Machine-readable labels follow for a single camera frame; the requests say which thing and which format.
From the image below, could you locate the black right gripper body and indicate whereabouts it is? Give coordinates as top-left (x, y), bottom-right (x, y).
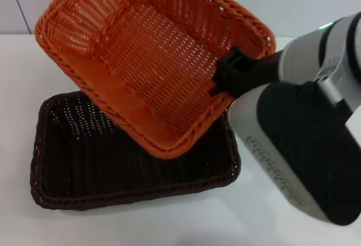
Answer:
top-left (236, 51), bottom-right (286, 100)

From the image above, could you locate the orange woven plastic basket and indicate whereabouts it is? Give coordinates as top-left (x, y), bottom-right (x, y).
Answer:
top-left (35, 0), bottom-right (277, 160)

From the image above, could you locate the dark brown woven plastic basket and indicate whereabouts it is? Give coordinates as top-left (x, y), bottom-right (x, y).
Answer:
top-left (30, 90), bottom-right (243, 212)

